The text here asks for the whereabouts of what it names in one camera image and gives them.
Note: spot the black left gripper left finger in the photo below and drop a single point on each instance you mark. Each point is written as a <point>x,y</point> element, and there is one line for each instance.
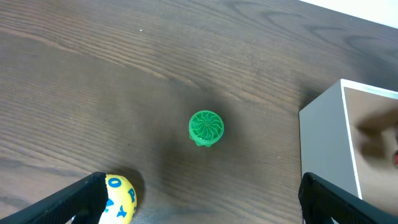
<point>83,202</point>

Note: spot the green ribbed plastic cap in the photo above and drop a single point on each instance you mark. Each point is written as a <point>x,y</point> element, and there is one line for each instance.
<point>205,128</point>

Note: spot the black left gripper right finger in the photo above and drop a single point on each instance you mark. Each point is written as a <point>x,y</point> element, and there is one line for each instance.
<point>323,202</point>

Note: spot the yellow ball blue letters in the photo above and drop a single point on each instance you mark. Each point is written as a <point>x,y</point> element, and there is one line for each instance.
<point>122,201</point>

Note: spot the white cardboard box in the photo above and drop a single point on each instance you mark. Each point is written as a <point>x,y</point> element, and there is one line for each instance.
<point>348,136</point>

